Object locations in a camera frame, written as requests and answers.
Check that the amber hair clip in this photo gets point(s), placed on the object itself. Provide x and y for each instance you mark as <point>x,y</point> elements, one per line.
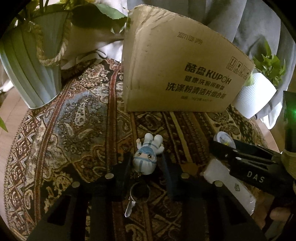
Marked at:
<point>190,168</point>

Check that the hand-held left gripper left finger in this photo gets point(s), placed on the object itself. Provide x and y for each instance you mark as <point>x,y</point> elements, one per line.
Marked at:
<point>126,168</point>

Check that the white remote control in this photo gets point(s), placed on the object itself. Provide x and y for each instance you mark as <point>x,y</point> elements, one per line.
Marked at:
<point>240,194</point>

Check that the grey curtain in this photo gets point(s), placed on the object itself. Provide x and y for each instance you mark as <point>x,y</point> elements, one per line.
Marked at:
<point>254,20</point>

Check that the light beige curtain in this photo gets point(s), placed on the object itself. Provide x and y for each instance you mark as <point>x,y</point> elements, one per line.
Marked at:
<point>92,44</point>

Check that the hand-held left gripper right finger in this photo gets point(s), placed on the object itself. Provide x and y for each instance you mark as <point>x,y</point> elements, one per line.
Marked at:
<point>168,177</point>

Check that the person's right hand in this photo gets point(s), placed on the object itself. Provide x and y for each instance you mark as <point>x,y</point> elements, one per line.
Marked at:
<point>283,213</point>

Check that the brown cardboard box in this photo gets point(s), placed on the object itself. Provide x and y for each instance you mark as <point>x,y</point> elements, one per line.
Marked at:
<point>175,64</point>

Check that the round white tin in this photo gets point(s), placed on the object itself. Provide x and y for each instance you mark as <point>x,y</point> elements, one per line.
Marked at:
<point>223,136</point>

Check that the pale green ribbed vase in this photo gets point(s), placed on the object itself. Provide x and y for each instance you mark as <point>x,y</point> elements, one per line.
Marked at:
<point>25,69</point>

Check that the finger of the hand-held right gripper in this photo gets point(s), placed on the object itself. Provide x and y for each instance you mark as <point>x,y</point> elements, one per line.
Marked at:
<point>249,150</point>

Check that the patterned table runner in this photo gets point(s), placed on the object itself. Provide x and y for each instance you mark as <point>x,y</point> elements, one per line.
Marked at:
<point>81,129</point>

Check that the white ribbed plant pot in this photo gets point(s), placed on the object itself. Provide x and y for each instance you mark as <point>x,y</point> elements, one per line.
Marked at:
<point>256,92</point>

